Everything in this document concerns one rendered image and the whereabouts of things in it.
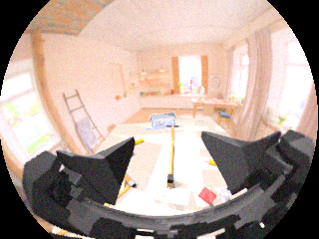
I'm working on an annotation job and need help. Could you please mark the long orange l-shaped rod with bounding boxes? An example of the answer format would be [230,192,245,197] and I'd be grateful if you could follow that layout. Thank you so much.
[57,174,136,235]

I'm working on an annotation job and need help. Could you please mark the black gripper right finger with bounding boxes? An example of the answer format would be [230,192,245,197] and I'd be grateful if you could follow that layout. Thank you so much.
[200,130,282,195]

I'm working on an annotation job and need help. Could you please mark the red rectangular block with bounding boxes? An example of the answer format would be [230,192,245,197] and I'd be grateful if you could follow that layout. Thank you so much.
[198,187,216,206]

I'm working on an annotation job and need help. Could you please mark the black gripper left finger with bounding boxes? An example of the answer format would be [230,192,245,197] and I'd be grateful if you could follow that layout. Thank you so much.
[56,136,136,206]

